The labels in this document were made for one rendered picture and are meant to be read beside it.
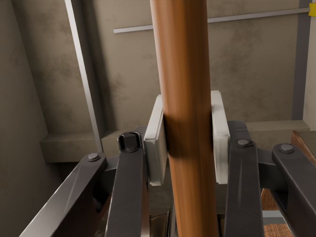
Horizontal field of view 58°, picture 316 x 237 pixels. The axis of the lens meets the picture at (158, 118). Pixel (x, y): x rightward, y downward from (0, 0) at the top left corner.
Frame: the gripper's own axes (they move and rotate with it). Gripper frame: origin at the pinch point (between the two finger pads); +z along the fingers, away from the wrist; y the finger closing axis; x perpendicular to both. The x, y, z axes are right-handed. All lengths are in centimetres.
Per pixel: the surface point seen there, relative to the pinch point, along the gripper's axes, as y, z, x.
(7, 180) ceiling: -203, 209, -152
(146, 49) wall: -56, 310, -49
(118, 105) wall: -101, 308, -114
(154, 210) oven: -38, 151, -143
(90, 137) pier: -137, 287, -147
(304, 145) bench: 63, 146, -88
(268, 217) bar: 27, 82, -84
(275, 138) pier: 83, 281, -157
